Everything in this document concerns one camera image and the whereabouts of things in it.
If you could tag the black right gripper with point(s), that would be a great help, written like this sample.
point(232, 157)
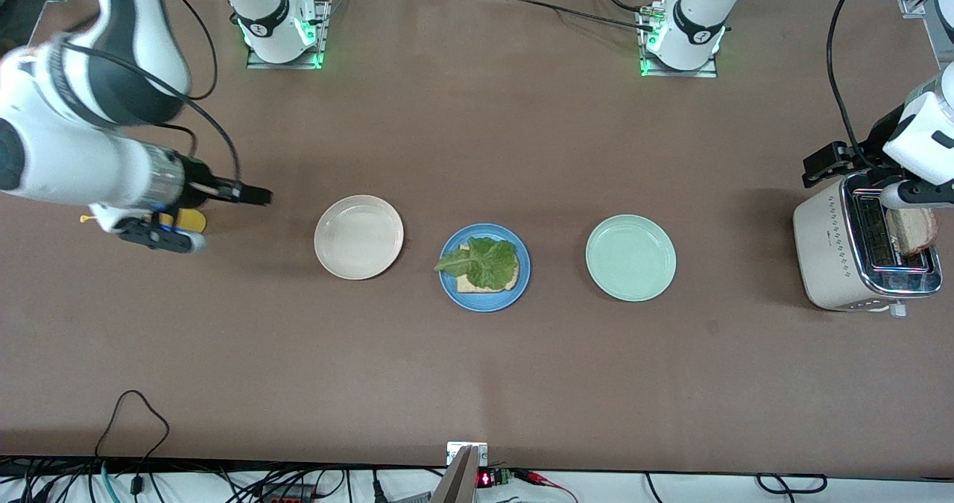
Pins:
point(198, 174)

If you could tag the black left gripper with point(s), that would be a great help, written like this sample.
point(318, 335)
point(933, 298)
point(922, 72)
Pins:
point(873, 147)

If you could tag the yellow squeeze bottle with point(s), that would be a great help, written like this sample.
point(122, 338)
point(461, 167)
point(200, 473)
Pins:
point(192, 221)

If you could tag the bread slice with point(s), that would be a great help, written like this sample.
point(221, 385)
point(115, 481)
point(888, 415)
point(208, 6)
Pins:
point(913, 231)
point(477, 287)

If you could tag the green lettuce leaf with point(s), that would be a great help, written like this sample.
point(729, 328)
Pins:
point(484, 261)

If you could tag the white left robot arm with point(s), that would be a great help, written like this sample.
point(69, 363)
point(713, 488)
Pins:
point(924, 138)

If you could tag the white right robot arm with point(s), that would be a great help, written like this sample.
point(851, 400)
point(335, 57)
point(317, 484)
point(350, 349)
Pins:
point(59, 160)

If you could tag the beige plate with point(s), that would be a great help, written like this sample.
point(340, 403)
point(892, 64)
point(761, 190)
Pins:
point(358, 237)

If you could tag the light green plate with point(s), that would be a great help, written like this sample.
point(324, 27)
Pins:
point(630, 258)

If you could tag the blue plate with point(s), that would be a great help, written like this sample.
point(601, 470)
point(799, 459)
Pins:
point(484, 303)

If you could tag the cream and chrome toaster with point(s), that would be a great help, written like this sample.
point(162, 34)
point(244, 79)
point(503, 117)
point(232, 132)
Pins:
point(823, 250)

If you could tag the circuit board with red display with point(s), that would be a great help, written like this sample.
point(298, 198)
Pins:
point(486, 478)

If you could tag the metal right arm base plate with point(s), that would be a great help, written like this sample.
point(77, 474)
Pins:
point(326, 26)

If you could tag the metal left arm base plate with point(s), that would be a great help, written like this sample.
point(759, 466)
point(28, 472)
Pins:
point(648, 69)

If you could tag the grey metal camera mount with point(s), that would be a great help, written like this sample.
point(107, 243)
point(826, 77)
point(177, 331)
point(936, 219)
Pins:
point(462, 481)

